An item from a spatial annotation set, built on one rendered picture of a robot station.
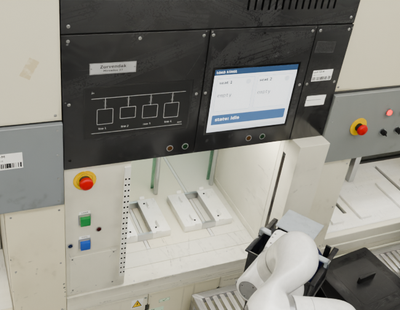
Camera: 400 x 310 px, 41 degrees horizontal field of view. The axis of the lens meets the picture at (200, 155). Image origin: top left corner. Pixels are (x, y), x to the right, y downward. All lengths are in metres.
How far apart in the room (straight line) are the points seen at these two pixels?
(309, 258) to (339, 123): 0.88
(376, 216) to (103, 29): 1.58
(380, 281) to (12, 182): 1.41
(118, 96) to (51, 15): 0.29
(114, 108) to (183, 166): 1.09
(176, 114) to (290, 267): 0.66
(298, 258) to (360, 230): 1.33
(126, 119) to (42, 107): 0.23
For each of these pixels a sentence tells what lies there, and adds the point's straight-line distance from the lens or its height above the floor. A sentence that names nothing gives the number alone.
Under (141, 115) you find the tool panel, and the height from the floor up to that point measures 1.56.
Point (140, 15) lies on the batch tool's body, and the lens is 1.41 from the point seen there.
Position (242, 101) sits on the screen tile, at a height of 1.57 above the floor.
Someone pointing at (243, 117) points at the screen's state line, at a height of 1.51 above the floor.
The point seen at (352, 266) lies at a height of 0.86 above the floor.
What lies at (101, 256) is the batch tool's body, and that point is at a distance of 1.84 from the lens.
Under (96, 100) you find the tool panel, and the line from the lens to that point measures 1.47.
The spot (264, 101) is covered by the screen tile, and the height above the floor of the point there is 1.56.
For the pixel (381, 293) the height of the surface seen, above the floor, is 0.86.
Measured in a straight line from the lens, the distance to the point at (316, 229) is 1.70.
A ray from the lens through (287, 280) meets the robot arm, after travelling 1.08.
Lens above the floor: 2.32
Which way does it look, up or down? 33 degrees down
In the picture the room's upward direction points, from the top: 8 degrees clockwise
